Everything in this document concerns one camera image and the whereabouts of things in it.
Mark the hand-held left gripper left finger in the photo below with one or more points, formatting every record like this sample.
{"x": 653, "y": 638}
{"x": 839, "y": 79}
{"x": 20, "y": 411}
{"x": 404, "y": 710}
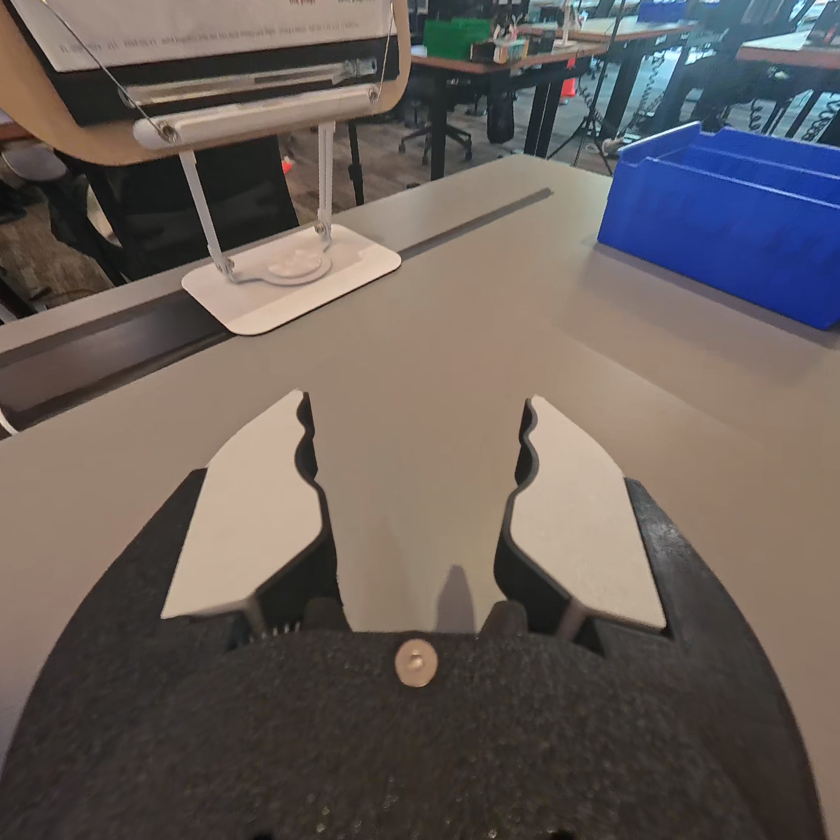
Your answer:
{"x": 256, "y": 518}

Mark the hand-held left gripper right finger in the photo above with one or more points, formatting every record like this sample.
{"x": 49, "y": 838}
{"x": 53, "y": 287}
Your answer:
{"x": 584, "y": 525}

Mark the blue plastic bin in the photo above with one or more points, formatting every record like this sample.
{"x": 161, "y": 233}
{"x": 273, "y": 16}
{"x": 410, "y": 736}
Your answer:
{"x": 722, "y": 229}

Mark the printed instruction sheet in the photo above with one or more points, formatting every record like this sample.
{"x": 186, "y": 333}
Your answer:
{"x": 197, "y": 33}

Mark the black office chair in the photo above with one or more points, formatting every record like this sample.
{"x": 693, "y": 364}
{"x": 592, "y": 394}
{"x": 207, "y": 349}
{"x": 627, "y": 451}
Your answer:
{"x": 229, "y": 210}
{"x": 446, "y": 131}

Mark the small blue storage bin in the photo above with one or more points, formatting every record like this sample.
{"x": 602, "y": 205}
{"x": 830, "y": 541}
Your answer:
{"x": 666, "y": 10}

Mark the green plastic bin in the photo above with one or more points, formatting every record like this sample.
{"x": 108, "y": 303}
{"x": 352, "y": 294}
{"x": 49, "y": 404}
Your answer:
{"x": 453, "y": 39}

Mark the wooden-top desk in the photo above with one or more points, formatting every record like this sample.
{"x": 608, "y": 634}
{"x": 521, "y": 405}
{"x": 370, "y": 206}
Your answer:
{"x": 787, "y": 49}
{"x": 459, "y": 65}

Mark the colourful small box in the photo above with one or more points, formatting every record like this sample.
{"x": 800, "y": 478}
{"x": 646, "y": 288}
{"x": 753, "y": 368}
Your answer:
{"x": 502, "y": 52}

